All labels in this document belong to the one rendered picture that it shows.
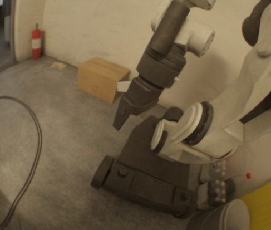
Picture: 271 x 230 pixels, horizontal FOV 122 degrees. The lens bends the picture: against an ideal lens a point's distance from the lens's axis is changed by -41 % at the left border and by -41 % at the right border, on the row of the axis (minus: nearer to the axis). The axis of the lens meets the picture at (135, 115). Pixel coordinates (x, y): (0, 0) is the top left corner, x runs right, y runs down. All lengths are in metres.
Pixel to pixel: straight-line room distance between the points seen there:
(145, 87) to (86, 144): 0.72
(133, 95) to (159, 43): 0.12
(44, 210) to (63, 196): 0.15
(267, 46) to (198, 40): 0.13
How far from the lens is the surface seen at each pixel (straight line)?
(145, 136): 0.84
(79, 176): 0.82
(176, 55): 0.24
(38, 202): 0.84
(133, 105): 0.26
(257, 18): 0.41
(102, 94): 1.21
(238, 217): 1.01
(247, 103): 0.26
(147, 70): 0.25
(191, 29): 0.24
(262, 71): 0.24
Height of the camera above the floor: 0.78
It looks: 41 degrees down
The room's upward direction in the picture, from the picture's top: 25 degrees clockwise
